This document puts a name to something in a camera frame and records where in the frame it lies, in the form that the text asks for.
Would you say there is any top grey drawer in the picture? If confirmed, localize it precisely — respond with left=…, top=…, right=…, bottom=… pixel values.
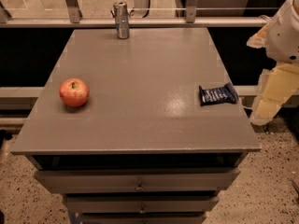
left=35, top=168, right=240, bottom=194

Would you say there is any grey drawer cabinet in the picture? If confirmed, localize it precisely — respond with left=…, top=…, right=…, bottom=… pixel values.
left=10, top=27, right=262, bottom=224

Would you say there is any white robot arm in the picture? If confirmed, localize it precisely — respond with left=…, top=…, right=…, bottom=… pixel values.
left=247, top=0, right=299, bottom=126

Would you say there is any grey drawer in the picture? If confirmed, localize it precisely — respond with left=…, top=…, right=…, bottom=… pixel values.
left=64, top=193, right=219, bottom=214
left=35, top=168, right=240, bottom=194
left=81, top=213, right=206, bottom=224

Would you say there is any middle grey drawer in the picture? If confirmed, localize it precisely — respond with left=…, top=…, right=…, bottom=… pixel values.
left=64, top=193, right=219, bottom=214

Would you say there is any metal railing frame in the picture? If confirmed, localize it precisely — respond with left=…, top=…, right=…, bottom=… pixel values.
left=0, top=0, right=267, bottom=28

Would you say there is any blue rxbar wrapper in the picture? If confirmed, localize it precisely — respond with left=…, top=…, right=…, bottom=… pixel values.
left=199, top=83, right=239, bottom=106

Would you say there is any red apple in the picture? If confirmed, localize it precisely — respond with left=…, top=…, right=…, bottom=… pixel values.
left=59, top=78, right=89, bottom=107

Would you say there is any bottom grey drawer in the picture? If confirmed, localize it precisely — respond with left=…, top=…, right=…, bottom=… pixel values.
left=81, top=213, right=206, bottom=224

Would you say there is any silver drink can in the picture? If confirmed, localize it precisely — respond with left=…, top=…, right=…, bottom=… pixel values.
left=113, top=1, right=130, bottom=39

